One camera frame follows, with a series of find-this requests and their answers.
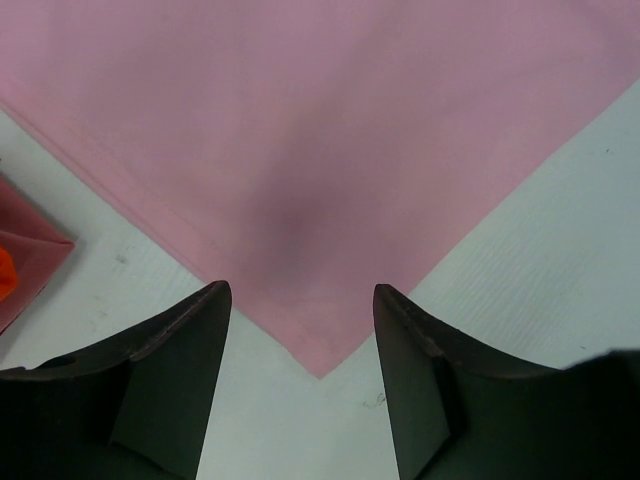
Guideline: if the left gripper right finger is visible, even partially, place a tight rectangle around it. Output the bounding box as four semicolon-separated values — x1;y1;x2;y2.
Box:
373;284;639;479

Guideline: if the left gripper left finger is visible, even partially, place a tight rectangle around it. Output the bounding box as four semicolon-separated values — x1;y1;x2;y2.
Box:
1;281;232;479

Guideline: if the folded orange t shirt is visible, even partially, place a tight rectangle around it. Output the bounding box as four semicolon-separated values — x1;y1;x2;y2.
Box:
0;248;18;301

